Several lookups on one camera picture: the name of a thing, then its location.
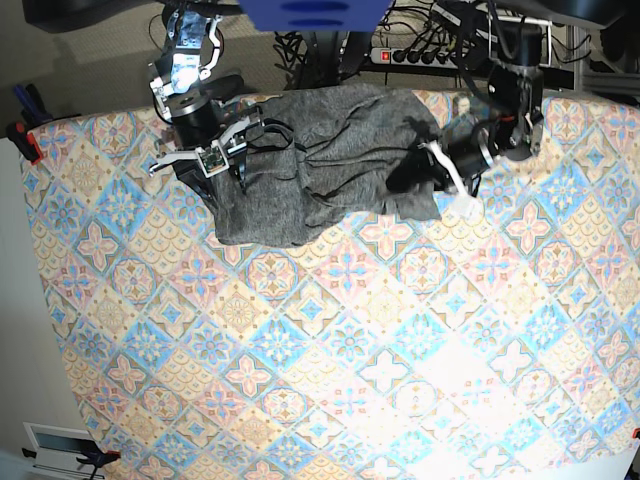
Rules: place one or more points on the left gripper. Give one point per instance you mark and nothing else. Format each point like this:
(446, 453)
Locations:
(461, 165)

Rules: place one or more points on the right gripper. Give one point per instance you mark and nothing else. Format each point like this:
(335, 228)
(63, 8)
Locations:
(227, 151)

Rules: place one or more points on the grey t-shirt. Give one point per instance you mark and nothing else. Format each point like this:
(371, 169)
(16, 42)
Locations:
(336, 151)

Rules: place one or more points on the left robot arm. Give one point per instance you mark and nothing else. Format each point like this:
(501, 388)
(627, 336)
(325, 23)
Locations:
(499, 59)

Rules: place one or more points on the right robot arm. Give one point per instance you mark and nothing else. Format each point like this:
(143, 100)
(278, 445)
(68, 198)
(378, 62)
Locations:
(188, 99)

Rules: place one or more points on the patterned tablecloth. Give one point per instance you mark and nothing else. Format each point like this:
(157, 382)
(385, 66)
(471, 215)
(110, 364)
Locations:
(490, 348)

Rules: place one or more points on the red black clamp upper left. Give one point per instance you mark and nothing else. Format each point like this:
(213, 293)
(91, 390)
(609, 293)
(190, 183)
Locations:
(25, 142)

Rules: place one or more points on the black clamp lower left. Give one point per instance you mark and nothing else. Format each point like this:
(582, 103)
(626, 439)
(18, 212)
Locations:
(95, 459)

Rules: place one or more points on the white floor vent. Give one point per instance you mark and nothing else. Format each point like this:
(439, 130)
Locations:
(57, 449)

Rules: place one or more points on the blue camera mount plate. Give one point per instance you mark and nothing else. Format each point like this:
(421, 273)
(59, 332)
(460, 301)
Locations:
(315, 15)

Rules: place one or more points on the blue handled clamp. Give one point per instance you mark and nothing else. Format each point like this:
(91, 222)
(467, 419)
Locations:
(33, 110)

